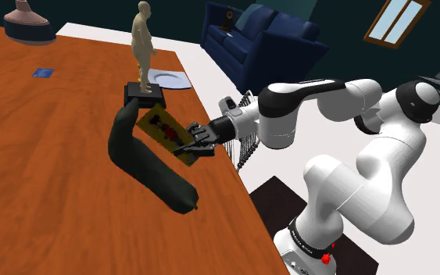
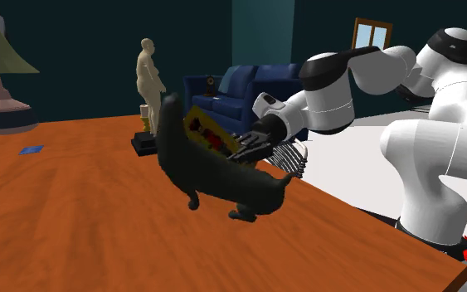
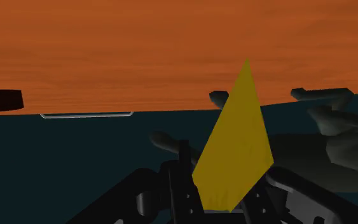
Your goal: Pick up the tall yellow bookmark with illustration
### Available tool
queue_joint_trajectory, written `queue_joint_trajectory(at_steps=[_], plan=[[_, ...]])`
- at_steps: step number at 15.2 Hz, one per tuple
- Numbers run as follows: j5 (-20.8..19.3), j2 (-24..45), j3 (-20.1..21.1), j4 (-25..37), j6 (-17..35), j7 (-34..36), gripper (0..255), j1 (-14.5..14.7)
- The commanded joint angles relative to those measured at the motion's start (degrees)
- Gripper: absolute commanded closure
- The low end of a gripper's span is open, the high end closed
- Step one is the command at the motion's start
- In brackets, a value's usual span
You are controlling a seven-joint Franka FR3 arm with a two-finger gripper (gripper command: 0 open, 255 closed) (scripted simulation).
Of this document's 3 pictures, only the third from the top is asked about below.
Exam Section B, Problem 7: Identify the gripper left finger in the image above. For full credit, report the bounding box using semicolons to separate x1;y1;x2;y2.
66;139;205;224

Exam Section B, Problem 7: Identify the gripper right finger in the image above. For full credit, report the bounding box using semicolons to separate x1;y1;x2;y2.
240;167;358;224

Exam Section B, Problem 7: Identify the yellow pointed object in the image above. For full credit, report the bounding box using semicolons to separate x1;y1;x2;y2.
191;57;275;214

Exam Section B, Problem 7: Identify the flat silver-rimmed tablet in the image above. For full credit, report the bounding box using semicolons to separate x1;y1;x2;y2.
39;111;135;120

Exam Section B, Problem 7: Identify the black and white cylinder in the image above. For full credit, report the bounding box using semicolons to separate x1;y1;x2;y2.
0;88;25;114

